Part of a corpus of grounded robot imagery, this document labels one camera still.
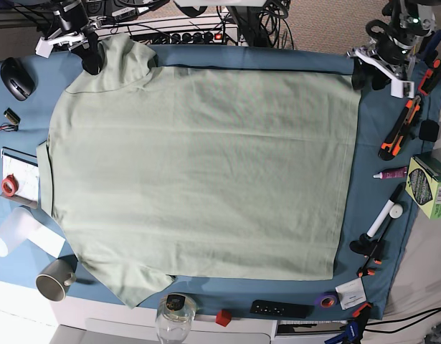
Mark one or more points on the green cardboard box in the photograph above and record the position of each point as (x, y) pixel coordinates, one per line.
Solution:
(423, 184)

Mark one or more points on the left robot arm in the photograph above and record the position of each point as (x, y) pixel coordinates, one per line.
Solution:
(407, 19)

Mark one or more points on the small black battery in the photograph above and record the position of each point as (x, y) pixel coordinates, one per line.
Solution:
(12, 117)

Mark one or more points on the grey ceramic mug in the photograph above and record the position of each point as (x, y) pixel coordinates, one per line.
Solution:
(54, 281)

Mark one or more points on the orange black clamp lower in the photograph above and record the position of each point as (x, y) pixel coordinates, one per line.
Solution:
(371, 249)

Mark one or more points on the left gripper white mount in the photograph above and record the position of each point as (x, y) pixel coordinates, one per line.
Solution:
(385, 61)

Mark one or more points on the black remote control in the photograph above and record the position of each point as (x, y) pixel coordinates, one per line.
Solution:
(280, 309)

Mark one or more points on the light green T-shirt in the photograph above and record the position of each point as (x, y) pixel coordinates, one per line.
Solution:
(156, 172)

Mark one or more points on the blue clamp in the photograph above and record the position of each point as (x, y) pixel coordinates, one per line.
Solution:
(353, 331)

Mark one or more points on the white notepad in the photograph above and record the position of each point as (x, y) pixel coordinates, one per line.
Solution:
(25, 169)

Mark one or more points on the orange black utility knife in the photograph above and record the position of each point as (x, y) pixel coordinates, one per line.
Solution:
(396, 138)

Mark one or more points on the black square pad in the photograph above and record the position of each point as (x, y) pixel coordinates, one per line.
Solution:
(429, 131)

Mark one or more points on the orange black clamp upper right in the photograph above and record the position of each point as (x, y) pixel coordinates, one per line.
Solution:
(431, 78)

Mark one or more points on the white paper card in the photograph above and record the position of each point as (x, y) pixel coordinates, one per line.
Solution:
(351, 293)

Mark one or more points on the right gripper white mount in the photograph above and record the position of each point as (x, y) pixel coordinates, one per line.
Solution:
(74, 29)

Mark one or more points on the black computer mouse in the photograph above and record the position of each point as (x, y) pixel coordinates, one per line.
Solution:
(16, 79)

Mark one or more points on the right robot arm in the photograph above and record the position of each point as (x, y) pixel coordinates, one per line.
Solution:
(72, 29)

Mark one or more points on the clear glass jar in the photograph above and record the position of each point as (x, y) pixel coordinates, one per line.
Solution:
(175, 314)

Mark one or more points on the purple glue tube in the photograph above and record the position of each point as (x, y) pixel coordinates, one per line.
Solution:
(391, 173)

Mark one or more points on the orange black clamp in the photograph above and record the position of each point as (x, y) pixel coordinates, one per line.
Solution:
(431, 78)
(371, 249)

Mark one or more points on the white black marker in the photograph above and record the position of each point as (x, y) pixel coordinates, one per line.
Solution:
(384, 213)

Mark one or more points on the red tape roll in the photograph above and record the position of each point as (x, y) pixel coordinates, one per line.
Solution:
(9, 185)

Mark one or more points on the orange clamp near card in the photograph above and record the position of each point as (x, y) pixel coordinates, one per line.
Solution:
(366, 305)

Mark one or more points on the white power strip red switch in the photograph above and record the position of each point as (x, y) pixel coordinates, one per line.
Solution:
(174, 38)

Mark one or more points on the purple tape roll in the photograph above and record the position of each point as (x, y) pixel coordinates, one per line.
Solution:
(327, 300)

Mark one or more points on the red cube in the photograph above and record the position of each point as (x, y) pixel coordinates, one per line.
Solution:
(223, 318)

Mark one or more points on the white round cap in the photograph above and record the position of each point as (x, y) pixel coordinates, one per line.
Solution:
(396, 211)

